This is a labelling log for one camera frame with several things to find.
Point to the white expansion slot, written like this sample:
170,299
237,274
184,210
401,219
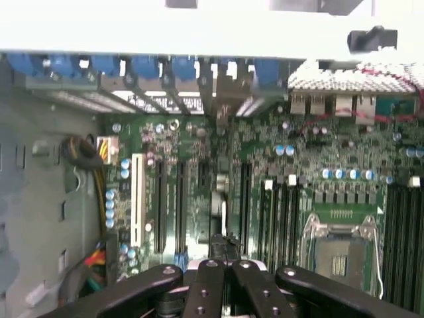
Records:
138,198

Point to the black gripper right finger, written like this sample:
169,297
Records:
261,291

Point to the CPU socket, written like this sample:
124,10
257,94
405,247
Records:
341,261

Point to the green motherboard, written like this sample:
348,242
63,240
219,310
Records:
331,149

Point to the short black expansion slot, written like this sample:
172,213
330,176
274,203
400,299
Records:
203,179

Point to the white power connector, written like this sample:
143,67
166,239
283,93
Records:
107,149

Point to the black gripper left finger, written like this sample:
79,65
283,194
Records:
205,291

